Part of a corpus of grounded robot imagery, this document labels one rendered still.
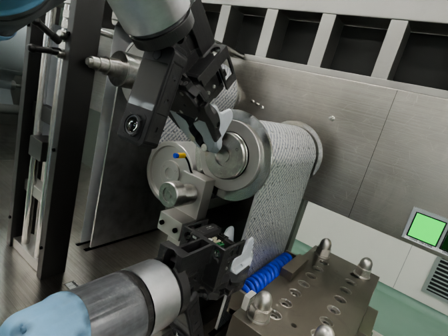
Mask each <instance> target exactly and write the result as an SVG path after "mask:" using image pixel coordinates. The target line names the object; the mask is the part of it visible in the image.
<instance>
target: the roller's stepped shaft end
mask: <svg viewBox="0 0 448 336"><path fill-rule="evenodd" d="M85 64H86V65H88V67H89V68H92V69H94V70H95V71H98V72H101V73H102V74H103V75H108V76H112V77H120V76H121V74H122V72H123V63H122V61H121V60H119V59H114V58H112V57H108V56H104V57H100V56H96V57H94V56H89V57H87V58H86V60H85Z"/></svg>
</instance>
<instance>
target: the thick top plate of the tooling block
mask: <svg viewBox="0 0 448 336"><path fill-rule="evenodd" d="M316 249H317V246H316V245H315V246H314V247H313V248H311V249H310V250H309V251H308V252H306V254H304V255H303V256H305V257H306V258H308V259H309V260H308V263H307V266H306V267H305V268H304V269H302V270H301V271H300V272H299V273H298V274H297V275H296V276H295V277H294V278H292V280H290V281H289V280H287V279H286V278H284V277H282V276H280V275H279V276H278V277H277V278H275V279H274V280H273V281H272V282H270V284H268V285H267V286H266V287H265V288H263V289H262V290H261V291H268V292H269V293H270V294H271V296H272V306H271V308H272V312H271V315H270V322H269V324H267V325H257V324H255V323H253V322H252V321H251V320H250V319H249V318H248V316H247V310H246V311H245V310H243V309H242V308H239V309H238V310H237V311H236V312H234V314H232V318H231V321H230V324H229V328H228V330H227V334H226V336H312V335H313V334H314V332H315V331H316V329H317V328H318V326H320V325H328V326H330V327H331V328H332V329H333V331H334V333H335V336H356V334H357V332H358V330H359V327H360V325H361V322H362V320H363V317H364V315H365V312H366V310H367V308H368V305H369V303H370V300H371V298H372V296H373V293H374V290H375V288H376V286H377V283H378V281H379V278H380V277H378V276H376V275H374V274H372V273H371V274H370V280H364V279H361V278H359V277H358V276H356V275H355V274H354V272H353V271H354V270H355V269H356V267H357V266H356V265H354V264H352V263H350V262H348V261H346V260H344V259H342V258H340V257H338V256H336V255H334V254H332V253H330V254H329V256H330V258H329V259H323V258H320V257H318V256H317V255H316V254H315V250H316Z"/></svg>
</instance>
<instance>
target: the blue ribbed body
mask: <svg viewBox="0 0 448 336"><path fill-rule="evenodd" d="M292 259H293V258H292V256H291V255H290V254H289V253H282V254H280V255H279V256H278V257H276V258H275V259H274V260H272V261H271V262H269V263H268V264H266V265H265V266H264V267H262V268H261V269H259V270H258V271H256V272H255V273H254V274H252V275H251V276H250V277H248V278H246V281H245V284H244V286H243V288H242V289H241V290H243V291H244V292H246V293H248V292H250V291H251V290H252V291H254V292H256V293H257V294H258V292H260V291H261V290H262V289H263V288H265V287H266V286H267V285H268V284H270V282H272V281H273V280H274V279H275V278H277V277H278V276H279V274H280V272H281V268H282V267H283V266H284V265H286V264H287V263H288V262H290V260H292Z"/></svg>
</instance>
